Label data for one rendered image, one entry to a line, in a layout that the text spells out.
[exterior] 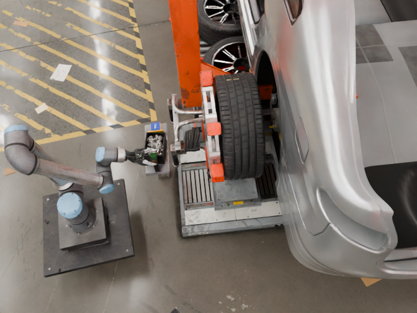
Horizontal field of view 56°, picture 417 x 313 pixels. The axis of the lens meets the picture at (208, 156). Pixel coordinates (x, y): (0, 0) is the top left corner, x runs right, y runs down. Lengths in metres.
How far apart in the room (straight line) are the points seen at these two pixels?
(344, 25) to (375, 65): 1.03
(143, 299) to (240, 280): 0.70
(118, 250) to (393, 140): 1.87
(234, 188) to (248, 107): 0.94
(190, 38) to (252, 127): 0.71
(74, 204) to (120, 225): 0.42
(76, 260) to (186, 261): 0.78
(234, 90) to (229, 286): 1.42
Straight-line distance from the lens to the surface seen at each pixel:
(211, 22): 3.69
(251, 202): 2.97
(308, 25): 1.76
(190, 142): 2.22
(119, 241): 2.80
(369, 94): 2.54
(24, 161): 2.17
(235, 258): 2.99
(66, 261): 2.86
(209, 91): 2.30
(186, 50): 2.57
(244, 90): 2.23
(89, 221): 2.75
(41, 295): 3.19
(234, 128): 2.14
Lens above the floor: 2.86
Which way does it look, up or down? 59 degrees down
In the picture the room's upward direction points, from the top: 3 degrees counter-clockwise
